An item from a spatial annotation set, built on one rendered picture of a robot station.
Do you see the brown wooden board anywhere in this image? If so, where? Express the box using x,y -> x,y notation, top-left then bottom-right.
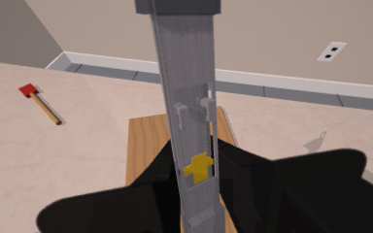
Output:
125,106 -> 238,233

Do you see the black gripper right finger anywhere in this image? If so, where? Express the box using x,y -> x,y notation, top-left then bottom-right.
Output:
218,138 -> 367,233

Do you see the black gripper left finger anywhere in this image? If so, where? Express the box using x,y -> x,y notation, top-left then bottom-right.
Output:
35,140 -> 181,233

